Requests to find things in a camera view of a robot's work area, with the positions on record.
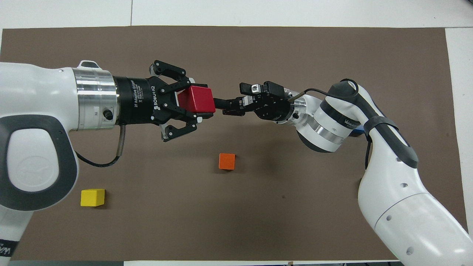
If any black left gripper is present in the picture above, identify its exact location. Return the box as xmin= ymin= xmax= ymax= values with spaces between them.
xmin=113 ymin=60 xmax=215 ymax=143

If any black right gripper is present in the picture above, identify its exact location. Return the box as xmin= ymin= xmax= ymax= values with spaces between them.
xmin=214 ymin=81 xmax=296 ymax=122

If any red wooden block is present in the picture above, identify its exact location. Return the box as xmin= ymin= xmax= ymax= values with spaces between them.
xmin=177 ymin=86 xmax=216 ymax=114

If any orange wooden block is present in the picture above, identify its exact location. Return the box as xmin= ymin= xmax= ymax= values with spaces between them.
xmin=218 ymin=153 xmax=236 ymax=170

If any yellow wooden block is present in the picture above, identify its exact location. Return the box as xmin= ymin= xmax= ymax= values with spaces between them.
xmin=81 ymin=189 xmax=106 ymax=207

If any brown table mat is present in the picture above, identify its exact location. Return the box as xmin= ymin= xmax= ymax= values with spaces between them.
xmin=0 ymin=26 xmax=470 ymax=261

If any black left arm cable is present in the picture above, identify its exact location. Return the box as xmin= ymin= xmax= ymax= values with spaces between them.
xmin=74 ymin=124 xmax=126 ymax=168

